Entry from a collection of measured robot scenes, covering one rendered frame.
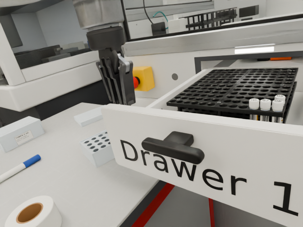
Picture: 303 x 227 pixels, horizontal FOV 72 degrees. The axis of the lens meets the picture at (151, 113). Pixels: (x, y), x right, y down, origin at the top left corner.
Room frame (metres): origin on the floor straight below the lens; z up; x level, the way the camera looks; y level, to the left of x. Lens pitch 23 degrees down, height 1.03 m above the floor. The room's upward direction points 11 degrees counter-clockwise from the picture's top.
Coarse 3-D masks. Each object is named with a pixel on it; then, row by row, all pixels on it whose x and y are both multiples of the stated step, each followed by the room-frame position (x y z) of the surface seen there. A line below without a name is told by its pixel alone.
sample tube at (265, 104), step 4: (264, 100) 0.25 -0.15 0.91; (268, 100) 0.25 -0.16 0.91; (260, 104) 0.25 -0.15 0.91; (264, 104) 0.24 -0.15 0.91; (268, 104) 0.24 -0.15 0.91; (260, 108) 0.25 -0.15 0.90; (264, 108) 0.24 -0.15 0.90; (268, 108) 0.24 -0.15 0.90; (260, 116) 0.25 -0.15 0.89; (264, 116) 0.24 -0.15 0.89; (268, 116) 0.24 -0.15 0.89; (260, 120) 0.25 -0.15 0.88; (264, 120) 0.24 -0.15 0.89; (268, 120) 0.24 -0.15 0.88
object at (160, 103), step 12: (204, 72) 0.53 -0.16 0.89; (300, 72) 0.42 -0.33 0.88; (300, 84) 0.42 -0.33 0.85; (168, 96) 0.39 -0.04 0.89; (300, 96) 0.39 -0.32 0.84; (156, 108) 0.36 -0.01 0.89; (168, 108) 0.39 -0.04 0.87; (300, 108) 0.34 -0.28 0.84; (288, 120) 0.31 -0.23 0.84; (300, 120) 0.30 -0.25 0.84
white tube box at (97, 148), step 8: (96, 136) 0.47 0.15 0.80; (104, 136) 0.47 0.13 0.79; (80, 144) 0.45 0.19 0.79; (88, 144) 0.44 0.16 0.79; (96, 144) 0.43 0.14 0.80; (104, 144) 0.43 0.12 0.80; (88, 152) 0.41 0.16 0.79; (96, 152) 0.39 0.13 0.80; (104, 152) 0.40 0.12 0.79; (112, 152) 0.41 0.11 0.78; (96, 160) 0.39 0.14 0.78; (104, 160) 0.40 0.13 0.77
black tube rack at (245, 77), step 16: (208, 80) 0.43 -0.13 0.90; (224, 80) 0.40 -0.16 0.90; (240, 80) 0.39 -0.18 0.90; (256, 80) 0.37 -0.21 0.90; (272, 80) 0.36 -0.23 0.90; (288, 80) 0.34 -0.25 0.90; (176, 96) 0.36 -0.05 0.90; (192, 96) 0.35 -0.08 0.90; (208, 96) 0.34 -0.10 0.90; (224, 96) 0.32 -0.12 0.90; (240, 96) 0.31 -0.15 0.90; (256, 96) 0.29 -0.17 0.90; (272, 96) 0.28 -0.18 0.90; (288, 96) 0.27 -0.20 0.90; (192, 112) 0.35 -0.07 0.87; (208, 112) 0.33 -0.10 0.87; (224, 112) 0.32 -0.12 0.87; (288, 112) 0.29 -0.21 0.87
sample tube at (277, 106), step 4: (276, 100) 0.24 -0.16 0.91; (280, 100) 0.24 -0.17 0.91; (272, 104) 0.24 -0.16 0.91; (276, 104) 0.24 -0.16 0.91; (280, 104) 0.23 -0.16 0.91; (272, 108) 0.24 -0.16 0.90; (276, 108) 0.24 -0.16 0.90; (280, 108) 0.23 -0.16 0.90; (272, 120) 0.24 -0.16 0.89; (276, 120) 0.23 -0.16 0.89; (280, 120) 0.23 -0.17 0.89
